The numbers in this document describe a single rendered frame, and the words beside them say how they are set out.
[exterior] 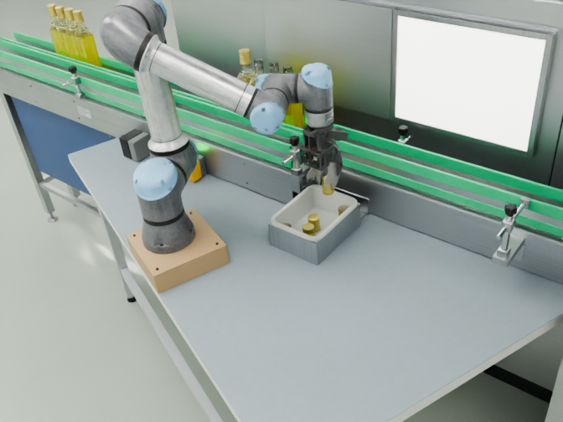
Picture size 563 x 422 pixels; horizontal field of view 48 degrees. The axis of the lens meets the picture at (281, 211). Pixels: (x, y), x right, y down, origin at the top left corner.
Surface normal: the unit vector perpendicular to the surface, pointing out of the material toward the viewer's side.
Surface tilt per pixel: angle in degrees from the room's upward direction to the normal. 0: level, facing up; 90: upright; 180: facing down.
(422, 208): 90
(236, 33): 90
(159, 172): 7
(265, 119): 90
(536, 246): 90
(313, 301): 0
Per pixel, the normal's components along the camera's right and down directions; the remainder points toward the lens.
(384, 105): -0.61, 0.51
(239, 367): -0.08, -0.80
